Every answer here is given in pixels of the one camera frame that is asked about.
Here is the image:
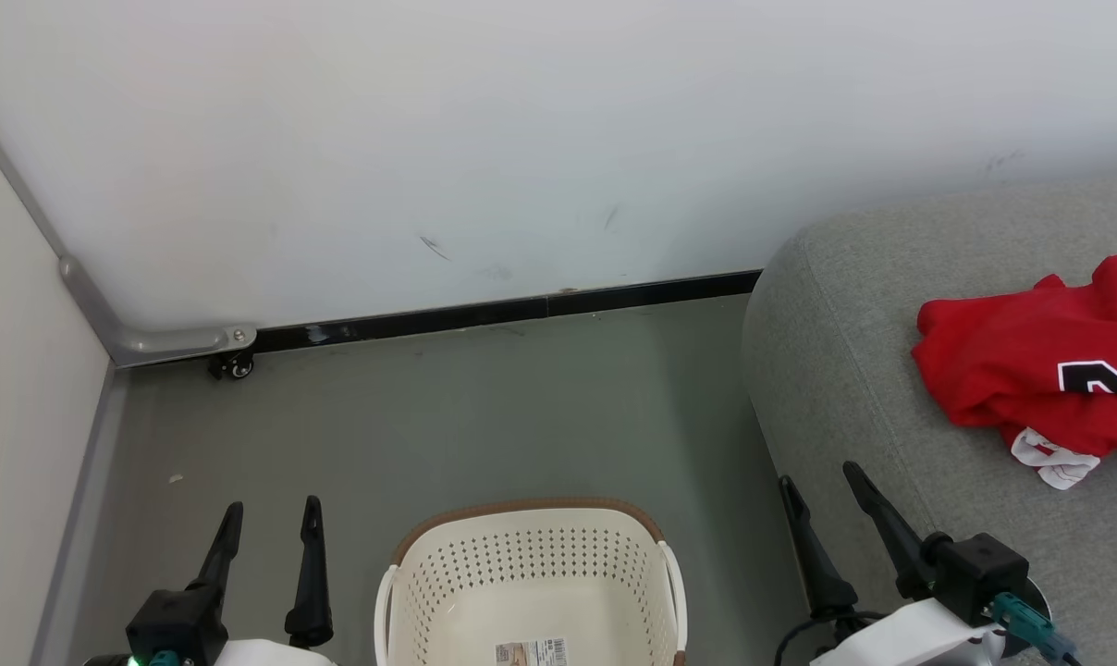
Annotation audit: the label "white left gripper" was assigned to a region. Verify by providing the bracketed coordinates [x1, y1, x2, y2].
[187, 496, 338, 666]

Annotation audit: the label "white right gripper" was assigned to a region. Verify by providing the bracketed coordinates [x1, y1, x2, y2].
[779, 462, 1008, 666]

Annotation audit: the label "red shorts with white trim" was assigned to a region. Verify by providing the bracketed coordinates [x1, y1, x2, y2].
[1010, 425, 1102, 490]

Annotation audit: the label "red jersey with striped trim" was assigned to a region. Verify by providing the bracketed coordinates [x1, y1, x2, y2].
[910, 254, 1117, 459]

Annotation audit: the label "grey fabric sofa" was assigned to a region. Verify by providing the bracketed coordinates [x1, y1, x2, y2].
[742, 176, 1117, 666]

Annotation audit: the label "cream perforated laundry basket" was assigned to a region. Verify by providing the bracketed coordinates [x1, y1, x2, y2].
[374, 498, 689, 666]

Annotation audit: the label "paper label sticker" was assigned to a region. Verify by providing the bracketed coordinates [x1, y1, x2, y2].
[495, 636, 571, 666]

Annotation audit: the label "black baseboard strip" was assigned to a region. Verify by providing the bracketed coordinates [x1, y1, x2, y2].
[253, 268, 765, 354]

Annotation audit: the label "thin black right gripper cable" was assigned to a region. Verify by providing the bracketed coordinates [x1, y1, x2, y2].
[773, 606, 892, 666]

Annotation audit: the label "teal right camera connector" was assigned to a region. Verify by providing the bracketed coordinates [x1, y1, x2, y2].
[990, 592, 1082, 666]

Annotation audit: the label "grey metal partition frame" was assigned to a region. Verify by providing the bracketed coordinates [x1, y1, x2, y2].
[0, 92, 259, 369]

